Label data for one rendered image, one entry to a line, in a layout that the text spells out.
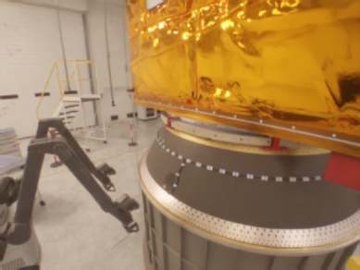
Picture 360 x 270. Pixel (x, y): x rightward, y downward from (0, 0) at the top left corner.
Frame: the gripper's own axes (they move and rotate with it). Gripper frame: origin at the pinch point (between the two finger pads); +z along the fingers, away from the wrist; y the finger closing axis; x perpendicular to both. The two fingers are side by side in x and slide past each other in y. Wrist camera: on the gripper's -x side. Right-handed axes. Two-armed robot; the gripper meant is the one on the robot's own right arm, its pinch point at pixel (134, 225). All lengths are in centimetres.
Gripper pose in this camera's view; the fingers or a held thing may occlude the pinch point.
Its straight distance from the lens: 114.7
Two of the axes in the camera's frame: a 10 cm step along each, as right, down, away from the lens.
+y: -5.9, -2.5, 7.7
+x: -7.0, 6.3, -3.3
